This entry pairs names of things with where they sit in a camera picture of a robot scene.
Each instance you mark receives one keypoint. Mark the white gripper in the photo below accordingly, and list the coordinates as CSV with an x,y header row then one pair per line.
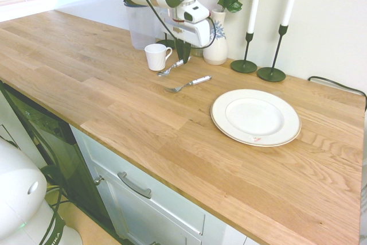
x,y
198,34

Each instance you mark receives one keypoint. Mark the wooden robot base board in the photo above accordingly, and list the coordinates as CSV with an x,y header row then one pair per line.
x,y
86,227

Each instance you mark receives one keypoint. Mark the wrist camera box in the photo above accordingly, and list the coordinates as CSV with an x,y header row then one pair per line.
x,y
196,14

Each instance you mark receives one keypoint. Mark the silver cabinet knob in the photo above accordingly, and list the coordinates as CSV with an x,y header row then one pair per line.
x,y
99,179

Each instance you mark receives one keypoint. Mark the white vase with blue flower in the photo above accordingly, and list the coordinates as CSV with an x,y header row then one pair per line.
x,y
215,52

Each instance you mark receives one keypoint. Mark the white ceramic cup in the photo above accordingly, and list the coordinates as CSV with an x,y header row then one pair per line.
x,y
155,57

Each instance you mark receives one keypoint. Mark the black candle holder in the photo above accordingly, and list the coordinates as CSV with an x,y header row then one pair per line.
x,y
164,43
243,66
271,74

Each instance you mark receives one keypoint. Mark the white plate with gold rim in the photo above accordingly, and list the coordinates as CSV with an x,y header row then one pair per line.
x,y
255,116

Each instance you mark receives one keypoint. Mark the clear pitcher with blue lid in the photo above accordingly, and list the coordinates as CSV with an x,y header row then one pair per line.
x,y
140,32

